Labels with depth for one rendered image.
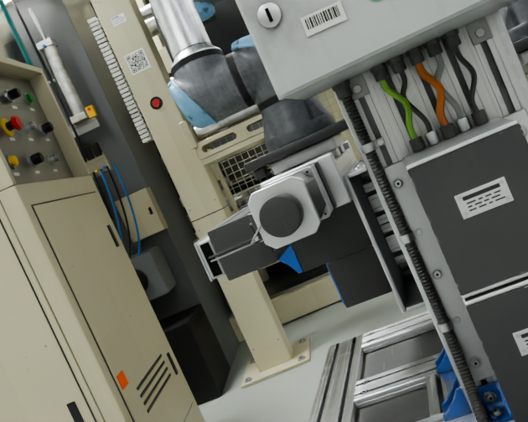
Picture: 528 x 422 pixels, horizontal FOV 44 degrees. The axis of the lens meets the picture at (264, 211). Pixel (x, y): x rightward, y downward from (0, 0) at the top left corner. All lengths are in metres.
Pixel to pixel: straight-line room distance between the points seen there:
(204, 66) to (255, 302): 1.24
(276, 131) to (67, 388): 0.83
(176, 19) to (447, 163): 0.76
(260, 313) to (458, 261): 1.64
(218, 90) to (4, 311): 0.77
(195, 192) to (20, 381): 0.96
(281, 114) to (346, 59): 0.55
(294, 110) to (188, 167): 1.11
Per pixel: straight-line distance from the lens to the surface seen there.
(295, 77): 0.76
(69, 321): 1.65
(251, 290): 2.38
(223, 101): 1.32
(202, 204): 2.35
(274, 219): 0.88
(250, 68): 1.30
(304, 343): 2.55
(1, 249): 1.67
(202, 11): 1.81
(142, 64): 2.40
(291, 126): 1.28
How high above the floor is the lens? 0.70
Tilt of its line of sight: 4 degrees down
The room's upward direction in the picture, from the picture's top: 24 degrees counter-clockwise
